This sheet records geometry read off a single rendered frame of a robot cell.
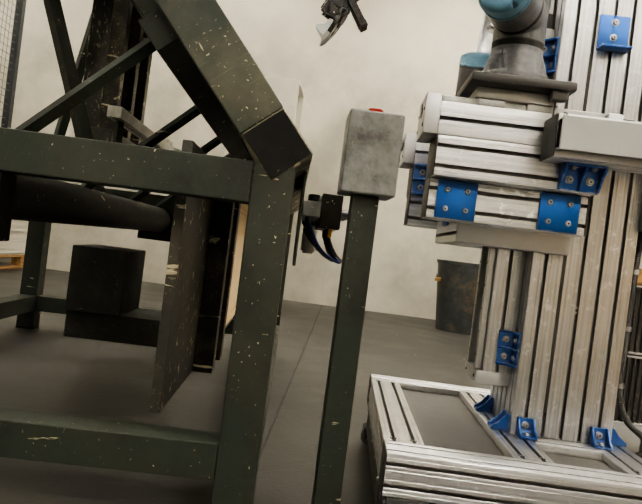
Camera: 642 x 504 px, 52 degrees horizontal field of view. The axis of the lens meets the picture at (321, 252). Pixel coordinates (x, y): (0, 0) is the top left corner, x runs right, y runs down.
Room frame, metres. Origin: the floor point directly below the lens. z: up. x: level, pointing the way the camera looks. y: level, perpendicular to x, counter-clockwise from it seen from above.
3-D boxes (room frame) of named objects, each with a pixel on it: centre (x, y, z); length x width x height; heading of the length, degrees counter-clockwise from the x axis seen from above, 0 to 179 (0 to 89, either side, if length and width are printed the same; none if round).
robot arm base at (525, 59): (1.49, -0.39, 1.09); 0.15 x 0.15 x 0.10
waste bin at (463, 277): (6.16, -1.35, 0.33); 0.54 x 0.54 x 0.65
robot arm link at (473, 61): (1.99, -0.41, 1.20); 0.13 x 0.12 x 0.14; 164
